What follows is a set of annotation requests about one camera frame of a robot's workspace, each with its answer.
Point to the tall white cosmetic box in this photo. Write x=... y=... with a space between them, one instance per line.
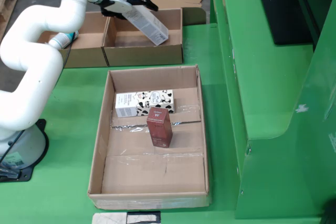
x=147 y=24

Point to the cow print carton box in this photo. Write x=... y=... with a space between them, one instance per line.
x=147 y=100

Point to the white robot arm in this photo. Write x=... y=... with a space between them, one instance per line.
x=31 y=58

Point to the divided cardboard box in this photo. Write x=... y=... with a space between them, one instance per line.
x=147 y=56

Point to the dark red carton box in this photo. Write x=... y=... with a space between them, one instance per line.
x=160 y=132

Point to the shallow cardboard tray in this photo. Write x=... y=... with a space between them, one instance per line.
x=157 y=176

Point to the white teal spray bottle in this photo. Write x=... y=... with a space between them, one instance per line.
x=65 y=39

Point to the white paper card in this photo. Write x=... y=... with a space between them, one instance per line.
x=110 y=219

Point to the black bordered white card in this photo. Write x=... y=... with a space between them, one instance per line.
x=157 y=217

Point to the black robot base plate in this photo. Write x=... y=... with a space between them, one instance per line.
x=26 y=175

